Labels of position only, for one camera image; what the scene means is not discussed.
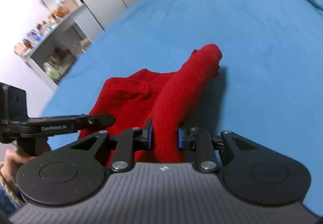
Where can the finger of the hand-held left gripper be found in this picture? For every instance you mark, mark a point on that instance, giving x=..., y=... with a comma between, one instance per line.
x=101, y=120

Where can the blue bed sheet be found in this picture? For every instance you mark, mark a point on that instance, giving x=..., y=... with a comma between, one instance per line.
x=252, y=62

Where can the white shelf unit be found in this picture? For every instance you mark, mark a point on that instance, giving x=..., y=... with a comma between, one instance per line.
x=58, y=47

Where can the row of bottles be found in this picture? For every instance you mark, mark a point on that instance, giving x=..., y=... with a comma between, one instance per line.
x=55, y=14

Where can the red knit sweater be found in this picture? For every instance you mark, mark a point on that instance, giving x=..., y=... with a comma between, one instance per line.
x=171, y=103

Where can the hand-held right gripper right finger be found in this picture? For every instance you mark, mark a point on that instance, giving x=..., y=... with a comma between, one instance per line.
x=180, y=138

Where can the person's left forearm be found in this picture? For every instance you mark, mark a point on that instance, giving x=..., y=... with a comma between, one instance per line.
x=7, y=193

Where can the person's left hand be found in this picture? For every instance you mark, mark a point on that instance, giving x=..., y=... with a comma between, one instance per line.
x=15, y=163

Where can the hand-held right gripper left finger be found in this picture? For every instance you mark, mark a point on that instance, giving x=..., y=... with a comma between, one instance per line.
x=149, y=135

